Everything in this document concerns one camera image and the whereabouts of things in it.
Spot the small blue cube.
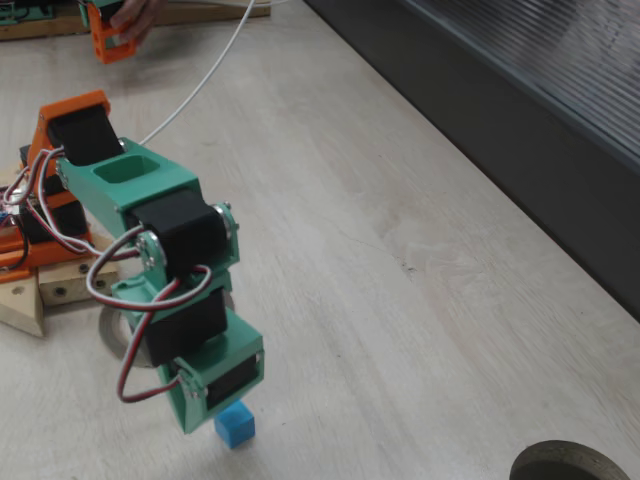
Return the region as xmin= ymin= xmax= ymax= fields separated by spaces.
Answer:
xmin=213 ymin=400 xmax=256 ymax=450

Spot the orange leader arm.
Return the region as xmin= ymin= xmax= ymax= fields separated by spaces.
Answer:
xmin=0 ymin=0 xmax=139 ymax=65

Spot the person's hand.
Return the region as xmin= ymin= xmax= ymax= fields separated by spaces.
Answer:
xmin=108 ymin=0 xmax=169 ymax=46

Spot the wooden base block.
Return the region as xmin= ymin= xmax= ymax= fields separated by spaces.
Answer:
xmin=37 ymin=232 xmax=123 ymax=308

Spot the light wooden plank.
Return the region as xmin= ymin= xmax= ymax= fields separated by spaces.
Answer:
xmin=0 ymin=279 xmax=47 ymax=338

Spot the wooden board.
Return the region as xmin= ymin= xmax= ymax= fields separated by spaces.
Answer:
xmin=0 ymin=0 xmax=272 ymax=42

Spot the grey office desk partition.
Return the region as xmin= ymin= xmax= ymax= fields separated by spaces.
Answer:
xmin=304 ymin=0 xmax=640 ymax=324

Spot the red white black servo wire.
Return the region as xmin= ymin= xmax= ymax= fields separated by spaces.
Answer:
xmin=116 ymin=277 xmax=184 ymax=404
xmin=85 ymin=263 xmax=212 ymax=321
xmin=19 ymin=194 xmax=101 ymax=259

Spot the grey tape ring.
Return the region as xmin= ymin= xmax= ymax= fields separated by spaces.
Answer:
xmin=97 ymin=287 xmax=240 ymax=372

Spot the white usb cable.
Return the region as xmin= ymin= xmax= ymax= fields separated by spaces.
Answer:
xmin=139 ymin=0 xmax=291 ymax=146

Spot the round desk cable hole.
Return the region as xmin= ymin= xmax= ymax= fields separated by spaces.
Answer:
xmin=508 ymin=439 xmax=632 ymax=480

